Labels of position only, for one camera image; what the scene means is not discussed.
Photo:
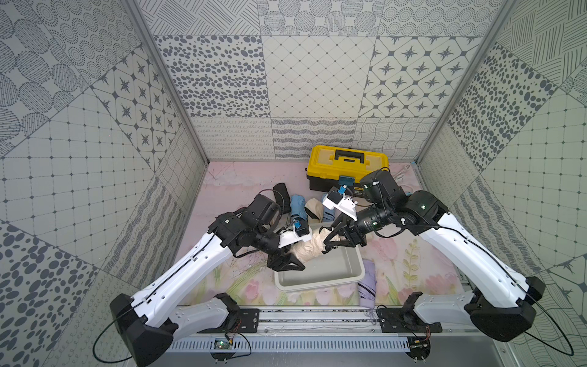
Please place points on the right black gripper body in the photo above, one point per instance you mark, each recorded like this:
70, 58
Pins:
373, 219

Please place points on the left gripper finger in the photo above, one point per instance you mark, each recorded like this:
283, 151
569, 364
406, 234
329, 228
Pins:
287, 261
272, 262

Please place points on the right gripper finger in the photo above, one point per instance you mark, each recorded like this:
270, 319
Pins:
344, 230
332, 242

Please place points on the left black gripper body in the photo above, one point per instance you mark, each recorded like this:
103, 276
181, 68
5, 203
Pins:
279, 250

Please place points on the cream umbrella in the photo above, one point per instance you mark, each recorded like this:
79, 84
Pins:
315, 247

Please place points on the white plastic storage box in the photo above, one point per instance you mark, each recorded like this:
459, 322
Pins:
342, 265

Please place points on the lilac umbrella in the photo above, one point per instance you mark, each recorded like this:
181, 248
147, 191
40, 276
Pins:
367, 286

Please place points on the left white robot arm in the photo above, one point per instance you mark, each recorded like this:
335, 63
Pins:
152, 319

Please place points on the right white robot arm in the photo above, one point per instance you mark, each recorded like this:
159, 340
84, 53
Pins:
501, 305

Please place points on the beige umbrella black lining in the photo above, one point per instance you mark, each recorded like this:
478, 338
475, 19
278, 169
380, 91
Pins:
314, 210

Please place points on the black folded umbrella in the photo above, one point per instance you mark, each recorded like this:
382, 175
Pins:
282, 198

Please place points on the pink floral table mat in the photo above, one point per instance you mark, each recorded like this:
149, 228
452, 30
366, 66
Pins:
403, 263

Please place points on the yellow black toolbox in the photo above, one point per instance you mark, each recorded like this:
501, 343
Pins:
334, 167

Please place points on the left green circuit board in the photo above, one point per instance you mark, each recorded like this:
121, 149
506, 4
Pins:
222, 350

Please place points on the right black circuit board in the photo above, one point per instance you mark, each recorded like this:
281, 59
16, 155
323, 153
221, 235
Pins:
418, 349

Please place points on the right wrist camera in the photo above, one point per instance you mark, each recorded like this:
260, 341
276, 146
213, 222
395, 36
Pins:
337, 198

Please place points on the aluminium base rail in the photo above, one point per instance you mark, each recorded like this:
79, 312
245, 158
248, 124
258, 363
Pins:
274, 330

